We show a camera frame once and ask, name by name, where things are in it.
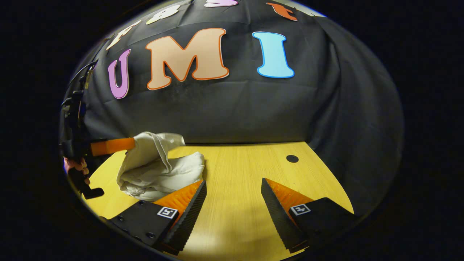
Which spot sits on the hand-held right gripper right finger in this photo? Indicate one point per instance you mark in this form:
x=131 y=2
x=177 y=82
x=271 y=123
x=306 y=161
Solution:
x=277 y=214

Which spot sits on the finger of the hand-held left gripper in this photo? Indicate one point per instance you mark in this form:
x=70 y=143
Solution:
x=112 y=145

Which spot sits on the black round table grommet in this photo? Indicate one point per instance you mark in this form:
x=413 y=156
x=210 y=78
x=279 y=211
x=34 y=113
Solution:
x=292 y=158

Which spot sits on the black backdrop cloth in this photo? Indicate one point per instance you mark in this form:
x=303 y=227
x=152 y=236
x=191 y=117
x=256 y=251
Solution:
x=235 y=108

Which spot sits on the white jeans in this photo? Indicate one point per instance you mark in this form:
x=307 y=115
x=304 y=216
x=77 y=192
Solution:
x=163 y=170

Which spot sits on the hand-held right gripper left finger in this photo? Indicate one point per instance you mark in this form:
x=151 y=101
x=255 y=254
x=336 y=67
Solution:
x=186 y=217

